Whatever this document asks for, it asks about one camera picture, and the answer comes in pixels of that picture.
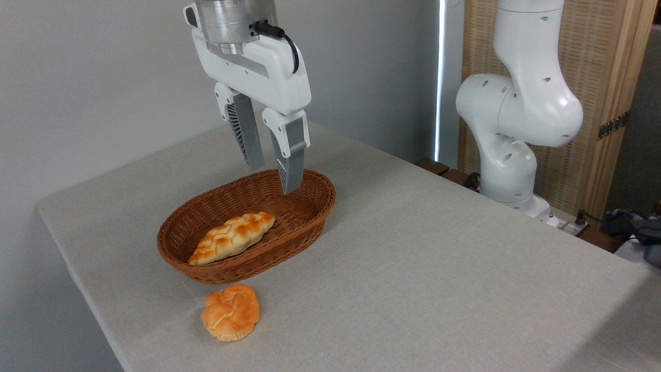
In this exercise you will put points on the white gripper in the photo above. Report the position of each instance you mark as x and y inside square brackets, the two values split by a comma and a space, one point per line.
[263, 77]

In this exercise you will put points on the metal hinge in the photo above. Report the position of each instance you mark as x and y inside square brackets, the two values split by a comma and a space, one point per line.
[613, 125]

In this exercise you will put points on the dark wooden base board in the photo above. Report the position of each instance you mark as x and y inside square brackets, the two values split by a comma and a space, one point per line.
[434, 166]

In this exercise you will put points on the grey tablecloth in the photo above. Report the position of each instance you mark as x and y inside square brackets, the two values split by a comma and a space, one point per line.
[465, 284]

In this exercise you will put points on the round knotted bread roll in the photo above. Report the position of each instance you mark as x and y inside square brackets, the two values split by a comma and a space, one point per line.
[230, 312]

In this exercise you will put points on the wooden rattan screen panel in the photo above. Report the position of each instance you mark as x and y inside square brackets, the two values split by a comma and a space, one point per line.
[594, 62]

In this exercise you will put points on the long braided bread loaf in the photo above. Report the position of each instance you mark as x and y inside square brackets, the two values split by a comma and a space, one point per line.
[232, 237]

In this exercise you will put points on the brown oval wicker basket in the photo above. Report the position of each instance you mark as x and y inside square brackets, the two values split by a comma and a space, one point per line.
[304, 206]

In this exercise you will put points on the dark grey bag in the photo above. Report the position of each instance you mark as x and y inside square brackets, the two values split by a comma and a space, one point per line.
[648, 232]

